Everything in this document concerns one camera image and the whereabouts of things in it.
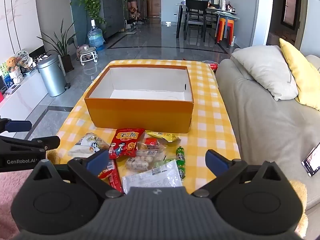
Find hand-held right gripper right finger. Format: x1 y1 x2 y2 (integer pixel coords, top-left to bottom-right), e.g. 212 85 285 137
192 149 288 200

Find orange cardboard box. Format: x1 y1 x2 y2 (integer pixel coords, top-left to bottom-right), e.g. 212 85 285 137
84 64 194 134

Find white media console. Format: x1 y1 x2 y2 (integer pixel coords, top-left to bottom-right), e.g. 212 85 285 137
0 72 49 117

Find potted long-leaf plant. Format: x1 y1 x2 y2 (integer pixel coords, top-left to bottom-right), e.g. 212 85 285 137
37 21 78 73

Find dark framed window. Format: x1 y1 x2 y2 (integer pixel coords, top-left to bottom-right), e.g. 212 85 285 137
281 0 300 30

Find stacked orange stools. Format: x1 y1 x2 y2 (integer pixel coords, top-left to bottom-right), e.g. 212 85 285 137
215 15 235 47

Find yellow snack packet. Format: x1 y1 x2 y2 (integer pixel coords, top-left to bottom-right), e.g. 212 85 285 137
146 131 181 143

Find silver trash can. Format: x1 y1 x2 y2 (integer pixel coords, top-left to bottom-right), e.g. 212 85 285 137
36 54 67 97

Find plush bear bouquet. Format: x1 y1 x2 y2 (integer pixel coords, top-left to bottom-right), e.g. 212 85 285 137
1 57 24 84

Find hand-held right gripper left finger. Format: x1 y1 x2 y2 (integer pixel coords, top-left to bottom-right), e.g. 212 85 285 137
32 149 122 200

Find large red snack bag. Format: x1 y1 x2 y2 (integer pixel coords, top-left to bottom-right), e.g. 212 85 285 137
109 128 146 159

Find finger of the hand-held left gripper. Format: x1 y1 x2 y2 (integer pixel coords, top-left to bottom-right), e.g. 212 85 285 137
0 119 32 133
0 136 61 153

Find yellow checked tablecloth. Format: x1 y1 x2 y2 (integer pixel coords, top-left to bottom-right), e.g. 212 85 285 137
46 59 242 188

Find clear packet with red label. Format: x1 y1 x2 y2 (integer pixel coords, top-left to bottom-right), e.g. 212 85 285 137
136 137 167 158

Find yellow plush toy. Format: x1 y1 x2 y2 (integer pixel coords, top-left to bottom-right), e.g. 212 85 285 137
290 180 309 238
46 150 62 164

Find green snack packet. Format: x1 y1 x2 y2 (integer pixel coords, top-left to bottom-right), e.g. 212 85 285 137
154 158 177 168

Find yellow pillow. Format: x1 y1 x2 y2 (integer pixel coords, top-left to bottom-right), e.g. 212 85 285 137
279 38 320 112

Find white pillow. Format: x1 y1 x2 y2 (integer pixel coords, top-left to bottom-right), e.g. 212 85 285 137
230 45 299 102

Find dark grey cabinet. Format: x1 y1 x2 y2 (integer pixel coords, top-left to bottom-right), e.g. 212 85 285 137
99 0 125 39

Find black dining chair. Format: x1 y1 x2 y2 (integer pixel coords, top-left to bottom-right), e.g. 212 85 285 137
184 0 210 43

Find white wheeled stool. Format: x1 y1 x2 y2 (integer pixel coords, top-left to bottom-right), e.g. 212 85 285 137
76 44 98 66

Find blue water jug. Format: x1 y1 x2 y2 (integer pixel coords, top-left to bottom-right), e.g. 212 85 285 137
87 19 105 52

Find long red snack packet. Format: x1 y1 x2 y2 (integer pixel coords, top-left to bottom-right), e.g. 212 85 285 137
98 159 125 193

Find green sausage stick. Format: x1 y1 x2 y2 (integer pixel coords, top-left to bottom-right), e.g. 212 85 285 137
176 146 187 179

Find pink fluffy blanket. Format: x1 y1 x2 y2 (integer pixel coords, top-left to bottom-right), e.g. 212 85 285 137
0 169 34 240

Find dining table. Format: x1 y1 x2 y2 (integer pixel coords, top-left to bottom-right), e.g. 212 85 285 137
175 2 240 48

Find round paper fan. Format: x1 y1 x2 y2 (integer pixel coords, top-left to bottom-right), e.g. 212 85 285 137
14 50 30 68

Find grey covered sofa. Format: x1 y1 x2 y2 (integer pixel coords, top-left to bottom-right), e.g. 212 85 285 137
215 45 320 220

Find triangular rice ball packet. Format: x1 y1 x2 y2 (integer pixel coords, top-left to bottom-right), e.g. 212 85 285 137
67 132 110 158

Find clear packet of quail eggs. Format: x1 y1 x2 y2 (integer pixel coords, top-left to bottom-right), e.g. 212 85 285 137
125 155 157 172

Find white clear snack packet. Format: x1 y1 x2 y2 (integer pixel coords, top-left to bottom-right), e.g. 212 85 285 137
122 159 184 195

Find smartphone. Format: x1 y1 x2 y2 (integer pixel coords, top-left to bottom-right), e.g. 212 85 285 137
301 142 320 177

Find trailing green plant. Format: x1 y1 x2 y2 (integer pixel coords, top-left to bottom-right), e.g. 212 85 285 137
71 0 125 32

